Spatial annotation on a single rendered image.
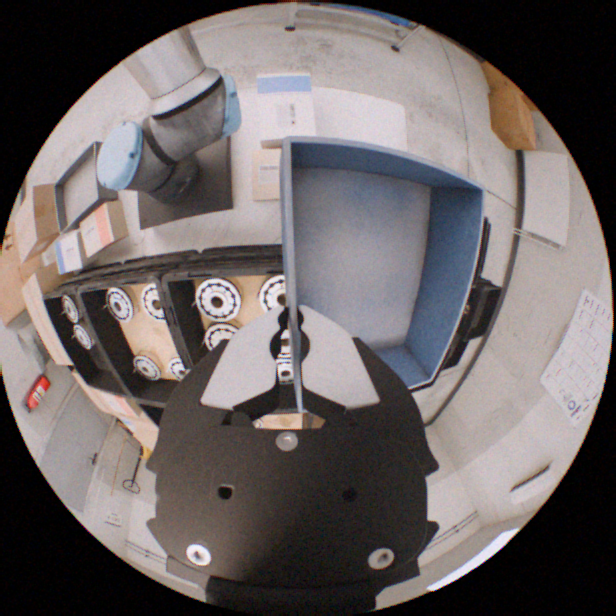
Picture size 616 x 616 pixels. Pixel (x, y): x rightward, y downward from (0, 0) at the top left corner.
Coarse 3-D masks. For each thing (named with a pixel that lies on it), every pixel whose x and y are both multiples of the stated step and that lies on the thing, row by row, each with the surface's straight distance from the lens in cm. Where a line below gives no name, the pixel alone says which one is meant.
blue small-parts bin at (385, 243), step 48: (288, 144) 10; (336, 144) 11; (288, 192) 10; (336, 192) 17; (384, 192) 19; (432, 192) 22; (480, 192) 18; (288, 240) 10; (336, 240) 17; (384, 240) 19; (432, 240) 22; (480, 240) 18; (288, 288) 11; (336, 288) 19; (384, 288) 21; (432, 288) 22; (384, 336) 24; (432, 336) 22
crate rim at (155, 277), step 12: (132, 276) 44; (144, 276) 40; (156, 276) 39; (84, 288) 56; (96, 288) 52; (156, 288) 39; (84, 312) 61; (168, 312) 41; (168, 324) 42; (96, 336) 63; (180, 348) 45; (108, 360) 67; (180, 360) 47; (132, 396) 75
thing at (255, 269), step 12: (240, 264) 34; (252, 264) 33; (264, 264) 33; (276, 264) 33; (168, 276) 37; (180, 276) 36; (204, 276) 34; (216, 276) 33; (228, 276) 33; (240, 276) 32; (168, 288) 38; (168, 300) 39; (180, 336) 43; (192, 360) 47; (288, 408) 56
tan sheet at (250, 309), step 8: (200, 280) 46; (240, 280) 44; (248, 280) 43; (256, 280) 43; (248, 288) 44; (256, 288) 44; (216, 296) 46; (248, 296) 45; (280, 296) 44; (248, 304) 46; (256, 304) 45; (240, 312) 47; (248, 312) 47; (256, 312) 46; (264, 312) 46; (208, 320) 50; (240, 320) 48; (248, 320) 48
